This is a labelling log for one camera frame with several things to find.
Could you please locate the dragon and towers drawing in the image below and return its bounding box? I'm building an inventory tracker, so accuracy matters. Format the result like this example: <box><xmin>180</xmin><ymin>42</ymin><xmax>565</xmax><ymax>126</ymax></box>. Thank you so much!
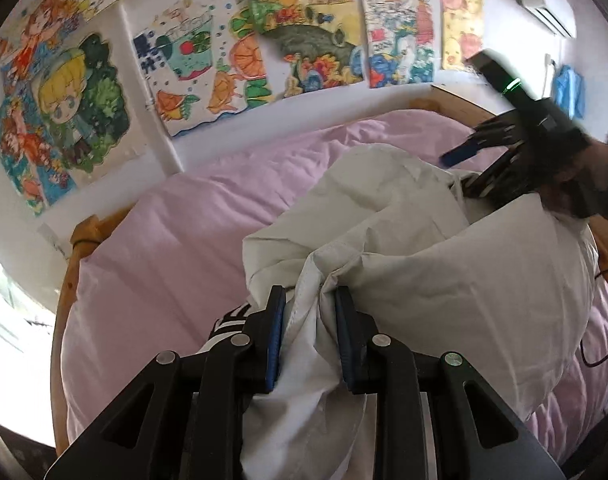
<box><xmin>355</xmin><ymin>0</ymin><xmax>438</xmax><ymax>89</ymax></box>

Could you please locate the person's right forearm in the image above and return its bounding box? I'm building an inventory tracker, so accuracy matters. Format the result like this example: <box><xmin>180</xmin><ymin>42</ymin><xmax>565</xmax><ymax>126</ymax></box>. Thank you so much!
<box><xmin>546</xmin><ymin>127</ymin><xmax>608</xmax><ymax>222</ymax></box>

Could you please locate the pink bed sheet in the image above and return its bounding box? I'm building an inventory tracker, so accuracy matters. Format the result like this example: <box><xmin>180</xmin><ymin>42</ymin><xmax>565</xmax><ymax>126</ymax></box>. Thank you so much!
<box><xmin>58</xmin><ymin>107</ymin><xmax>608</xmax><ymax>466</ymax></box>

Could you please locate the bright window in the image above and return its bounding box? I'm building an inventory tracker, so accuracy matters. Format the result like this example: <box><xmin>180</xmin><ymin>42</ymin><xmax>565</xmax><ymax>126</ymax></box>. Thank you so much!
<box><xmin>0</xmin><ymin>245</ymin><xmax>57</xmax><ymax>443</ymax></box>

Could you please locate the yellow bears drawing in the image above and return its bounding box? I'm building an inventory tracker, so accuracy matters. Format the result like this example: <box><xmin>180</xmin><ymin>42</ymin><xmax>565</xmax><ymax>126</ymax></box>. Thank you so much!
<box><xmin>438</xmin><ymin>0</ymin><xmax>486</xmax><ymax>74</ymax></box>

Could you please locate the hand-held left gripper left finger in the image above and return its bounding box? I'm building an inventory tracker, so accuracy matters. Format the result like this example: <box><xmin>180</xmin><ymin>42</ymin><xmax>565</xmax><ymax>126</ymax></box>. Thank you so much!
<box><xmin>44</xmin><ymin>285</ymin><xmax>287</xmax><ymax>480</ymax></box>

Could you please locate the blond cartoon figure drawing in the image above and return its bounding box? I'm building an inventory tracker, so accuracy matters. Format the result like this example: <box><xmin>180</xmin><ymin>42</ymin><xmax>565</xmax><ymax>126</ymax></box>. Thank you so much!
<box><xmin>32</xmin><ymin>31</ymin><xmax>135</xmax><ymax>182</ymax></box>

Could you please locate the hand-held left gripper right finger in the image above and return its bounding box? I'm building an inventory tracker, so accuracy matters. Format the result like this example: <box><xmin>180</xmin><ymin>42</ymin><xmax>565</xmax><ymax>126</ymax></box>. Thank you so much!
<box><xmin>334</xmin><ymin>285</ymin><xmax>567</xmax><ymax>480</ymax></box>

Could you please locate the winding wall landscape drawing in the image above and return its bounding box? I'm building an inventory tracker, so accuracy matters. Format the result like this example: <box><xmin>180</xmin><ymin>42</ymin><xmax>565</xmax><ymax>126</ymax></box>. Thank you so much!
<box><xmin>240</xmin><ymin>0</ymin><xmax>371</xmax><ymax>97</ymax></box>

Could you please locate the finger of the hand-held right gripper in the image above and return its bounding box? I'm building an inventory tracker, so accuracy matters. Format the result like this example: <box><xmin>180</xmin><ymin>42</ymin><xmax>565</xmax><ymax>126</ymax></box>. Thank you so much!
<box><xmin>440</xmin><ymin>114</ymin><xmax>517</xmax><ymax>167</ymax></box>
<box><xmin>458</xmin><ymin>152</ymin><xmax>535</xmax><ymax>199</ymax></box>

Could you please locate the wooden bed frame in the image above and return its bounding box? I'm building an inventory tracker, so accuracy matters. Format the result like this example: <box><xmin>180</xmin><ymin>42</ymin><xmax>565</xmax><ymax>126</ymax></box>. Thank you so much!
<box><xmin>50</xmin><ymin>84</ymin><xmax>608</xmax><ymax>458</ymax></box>

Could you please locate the orange-haired girl blue drawing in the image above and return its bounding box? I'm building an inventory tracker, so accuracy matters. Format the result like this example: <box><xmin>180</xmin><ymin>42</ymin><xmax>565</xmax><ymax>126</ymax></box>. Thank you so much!
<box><xmin>0</xmin><ymin>94</ymin><xmax>80</xmax><ymax>217</ymax></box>

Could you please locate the blue hanging cloth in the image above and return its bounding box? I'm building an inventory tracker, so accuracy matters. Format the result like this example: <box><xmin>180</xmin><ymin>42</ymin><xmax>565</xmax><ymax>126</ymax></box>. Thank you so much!
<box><xmin>553</xmin><ymin>64</ymin><xmax>586</xmax><ymax>119</ymax></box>

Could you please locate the fruit drink drawing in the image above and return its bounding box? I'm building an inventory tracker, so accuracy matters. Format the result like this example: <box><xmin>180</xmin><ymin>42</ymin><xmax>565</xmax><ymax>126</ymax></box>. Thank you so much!
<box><xmin>132</xmin><ymin>0</ymin><xmax>275</xmax><ymax>139</ymax></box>

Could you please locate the black cable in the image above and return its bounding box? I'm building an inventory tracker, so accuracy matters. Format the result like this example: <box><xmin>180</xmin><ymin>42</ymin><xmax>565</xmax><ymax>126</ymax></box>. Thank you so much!
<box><xmin>578</xmin><ymin>264</ymin><xmax>608</xmax><ymax>368</ymax></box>

